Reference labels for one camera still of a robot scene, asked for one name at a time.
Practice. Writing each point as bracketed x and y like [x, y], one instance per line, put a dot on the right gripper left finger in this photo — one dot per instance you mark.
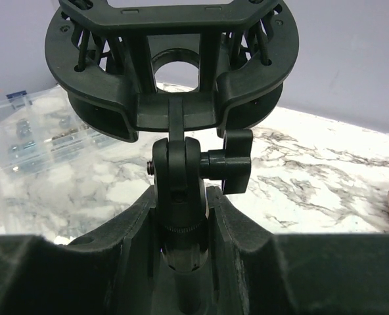
[66, 272]

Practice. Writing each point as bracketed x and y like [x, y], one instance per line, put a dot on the clear plastic parts box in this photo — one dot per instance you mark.
[53, 170]

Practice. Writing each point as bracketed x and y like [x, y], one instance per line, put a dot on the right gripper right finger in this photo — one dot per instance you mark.
[257, 272]

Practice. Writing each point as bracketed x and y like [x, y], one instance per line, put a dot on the black shock mount desk stand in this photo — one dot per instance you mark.
[203, 75]

